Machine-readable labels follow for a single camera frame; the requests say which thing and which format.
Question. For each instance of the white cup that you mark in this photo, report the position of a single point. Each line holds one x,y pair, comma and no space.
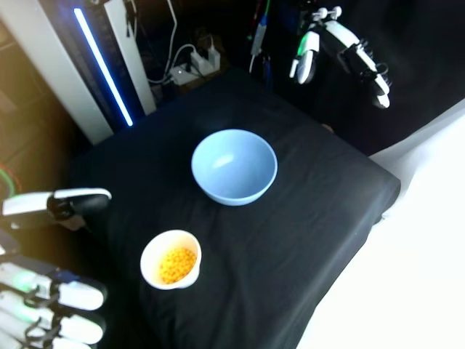
150,260

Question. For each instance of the yellow corn kernels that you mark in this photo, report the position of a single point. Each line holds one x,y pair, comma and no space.
178,265

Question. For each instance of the light blue bowl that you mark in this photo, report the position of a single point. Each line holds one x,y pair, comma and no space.
234,167

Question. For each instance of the black table cloth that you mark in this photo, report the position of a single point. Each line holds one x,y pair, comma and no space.
290,236

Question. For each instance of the white tower with blue light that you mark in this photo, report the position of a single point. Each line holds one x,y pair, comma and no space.
54,62

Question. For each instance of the white adapter box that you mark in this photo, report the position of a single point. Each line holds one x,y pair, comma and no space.
183,74

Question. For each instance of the white power strip with plugs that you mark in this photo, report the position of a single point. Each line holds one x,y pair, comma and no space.
205,58

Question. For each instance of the hanging white blue connector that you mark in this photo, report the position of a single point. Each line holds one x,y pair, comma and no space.
259,36

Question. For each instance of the white sheet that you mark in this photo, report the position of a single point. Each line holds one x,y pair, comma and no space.
410,254

